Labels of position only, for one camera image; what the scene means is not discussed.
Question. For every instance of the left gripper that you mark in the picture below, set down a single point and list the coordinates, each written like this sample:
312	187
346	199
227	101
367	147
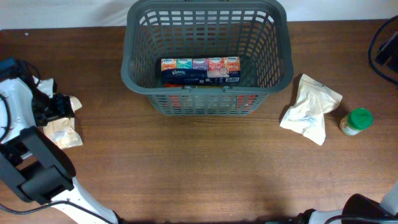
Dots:
58	104

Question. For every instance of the beige snack bag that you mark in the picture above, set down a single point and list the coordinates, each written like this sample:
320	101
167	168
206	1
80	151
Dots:
62	133

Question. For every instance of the orange pasta package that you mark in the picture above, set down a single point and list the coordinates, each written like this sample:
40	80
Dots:
212	104

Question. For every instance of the grey plastic laundry basket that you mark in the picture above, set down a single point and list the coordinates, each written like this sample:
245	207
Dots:
254	31

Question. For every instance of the blue tissue box pack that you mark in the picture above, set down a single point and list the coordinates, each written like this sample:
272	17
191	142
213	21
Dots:
215	71

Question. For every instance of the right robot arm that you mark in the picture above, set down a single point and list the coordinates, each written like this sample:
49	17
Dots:
357	210

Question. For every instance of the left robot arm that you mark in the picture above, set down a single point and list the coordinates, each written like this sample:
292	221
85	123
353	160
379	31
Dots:
33	164

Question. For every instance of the cream paper pouch right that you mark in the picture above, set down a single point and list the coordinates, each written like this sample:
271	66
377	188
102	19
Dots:
306	116

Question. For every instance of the green lid spice jar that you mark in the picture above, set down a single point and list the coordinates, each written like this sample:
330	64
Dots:
356	121

